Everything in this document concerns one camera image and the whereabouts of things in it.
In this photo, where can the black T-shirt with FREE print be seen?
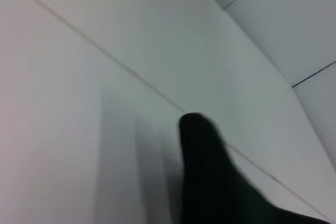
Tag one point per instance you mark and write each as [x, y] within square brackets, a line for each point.
[210, 182]

